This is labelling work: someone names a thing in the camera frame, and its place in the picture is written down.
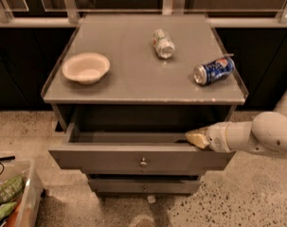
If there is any grey top drawer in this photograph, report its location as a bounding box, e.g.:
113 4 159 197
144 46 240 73
49 123 233 176

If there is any white paper bowl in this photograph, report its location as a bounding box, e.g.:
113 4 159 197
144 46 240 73
62 52 110 84

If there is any grey bottom drawer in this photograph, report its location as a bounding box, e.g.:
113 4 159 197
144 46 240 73
88 179 201 194

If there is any green snack bag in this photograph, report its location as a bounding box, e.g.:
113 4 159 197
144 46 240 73
0 201 17 221
0 175 25 204

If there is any white paper scrap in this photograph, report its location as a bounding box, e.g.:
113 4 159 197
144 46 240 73
147 195 156 203

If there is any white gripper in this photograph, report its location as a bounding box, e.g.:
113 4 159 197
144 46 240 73
185 122 231 152

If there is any grey drawer cabinet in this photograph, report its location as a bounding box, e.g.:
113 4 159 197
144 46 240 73
43 19 248 181

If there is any clear plastic bin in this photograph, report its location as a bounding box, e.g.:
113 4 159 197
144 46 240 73
0 159 44 227

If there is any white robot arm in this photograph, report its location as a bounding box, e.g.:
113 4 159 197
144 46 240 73
186 90 287 157

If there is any blue pepsi can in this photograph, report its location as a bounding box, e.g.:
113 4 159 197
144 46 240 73
193 57 235 86

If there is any grey drawer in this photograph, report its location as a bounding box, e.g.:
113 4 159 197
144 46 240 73
49 123 233 176
88 179 201 194

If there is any metal railing shelf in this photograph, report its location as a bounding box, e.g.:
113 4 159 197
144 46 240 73
0 0 287 28

